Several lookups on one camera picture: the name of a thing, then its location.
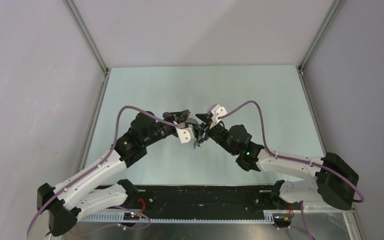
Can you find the left aluminium corner post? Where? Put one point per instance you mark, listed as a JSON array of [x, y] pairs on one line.
[[85, 33]]

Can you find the steel key holder red handle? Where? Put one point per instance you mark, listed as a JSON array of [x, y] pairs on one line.
[[197, 137]]

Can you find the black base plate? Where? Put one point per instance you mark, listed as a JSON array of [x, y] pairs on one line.
[[205, 202]]

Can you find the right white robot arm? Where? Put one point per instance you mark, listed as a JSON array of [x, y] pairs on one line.
[[328, 178]]

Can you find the right aluminium corner post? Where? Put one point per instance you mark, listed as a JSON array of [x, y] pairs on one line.
[[320, 34]]

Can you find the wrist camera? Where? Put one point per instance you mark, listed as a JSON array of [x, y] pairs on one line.
[[185, 135], [216, 111]]

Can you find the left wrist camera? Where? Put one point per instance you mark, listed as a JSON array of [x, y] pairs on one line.
[[185, 135]]

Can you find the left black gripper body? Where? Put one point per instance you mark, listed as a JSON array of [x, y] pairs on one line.
[[162, 131]]

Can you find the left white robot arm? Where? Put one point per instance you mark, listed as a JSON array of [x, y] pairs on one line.
[[60, 207]]

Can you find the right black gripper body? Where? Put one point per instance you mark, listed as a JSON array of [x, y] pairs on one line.
[[219, 134]]

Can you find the aluminium corner post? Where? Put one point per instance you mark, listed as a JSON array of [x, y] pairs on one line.
[[320, 34], [85, 33]]

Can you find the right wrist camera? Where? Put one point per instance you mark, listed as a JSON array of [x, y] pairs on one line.
[[216, 111]]

